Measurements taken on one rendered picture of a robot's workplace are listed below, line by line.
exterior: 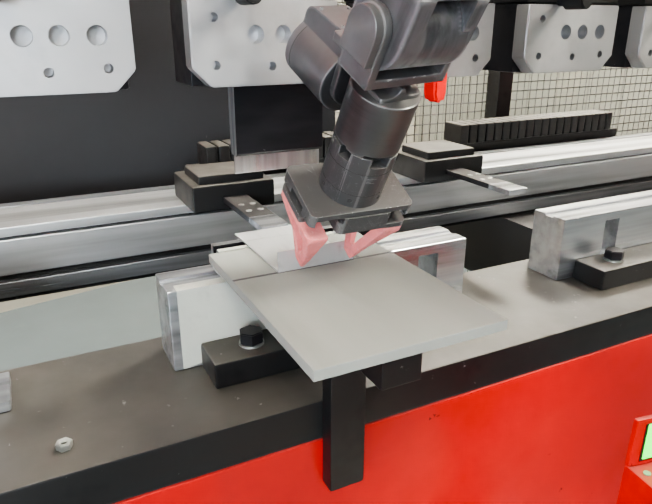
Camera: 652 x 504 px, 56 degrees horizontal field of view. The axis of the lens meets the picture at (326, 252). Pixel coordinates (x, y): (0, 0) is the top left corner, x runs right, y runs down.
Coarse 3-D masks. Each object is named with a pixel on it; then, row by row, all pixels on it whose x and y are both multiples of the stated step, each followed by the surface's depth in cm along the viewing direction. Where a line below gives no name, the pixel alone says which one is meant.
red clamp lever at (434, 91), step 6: (444, 78) 64; (426, 84) 65; (432, 84) 64; (438, 84) 64; (444, 84) 64; (426, 90) 65; (432, 90) 64; (438, 90) 64; (444, 90) 65; (426, 96) 66; (432, 96) 65; (438, 96) 65; (444, 96) 65; (438, 102) 65
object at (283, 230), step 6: (270, 228) 73; (276, 228) 73; (282, 228) 73; (288, 228) 73; (240, 234) 71; (246, 234) 71; (252, 234) 71; (258, 234) 71; (264, 234) 71; (270, 234) 71; (276, 234) 71; (282, 234) 71; (246, 240) 69
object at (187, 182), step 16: (176, 176) 90; (192, 176) 87; (208, 176) 84; (224, 176) 85; (240, 176) 86; (256, 176) 88; (176, 192) 92; (192, 192) 83; (208, 192) 84; (224, 192) 85; (240, 192) 86; (256, 192) 87; (272, 192) 88; (192, 208) 84; (208, 208) 85; (224, 208) 86; (240, 208) 80; (256, 208) 80; (256, 224) 74; (272, 224) 74
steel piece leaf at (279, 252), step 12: (252, 240) 69; (264, 240) 69; (276, 240) 69; (288, 240) 69; (264, 252) 65; (276, 252) 65; (288, 252) 60; (324, 252) 62; (336, 252) 63; (276, 264) 62; (288, 264) 61; (312, 264) 62
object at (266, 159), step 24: (240, 96) 62; (264, 96) 63; (288, 96) 65; (312, 96) 66; (240, 120) 63; (264, 120) 64; (288, 120) 65; (312, 120) 67; (240, 144) 64; (264, 144) 65; (288, 144) 66; (312, 144) 68; (240, 168) 66; (264, 168) 67
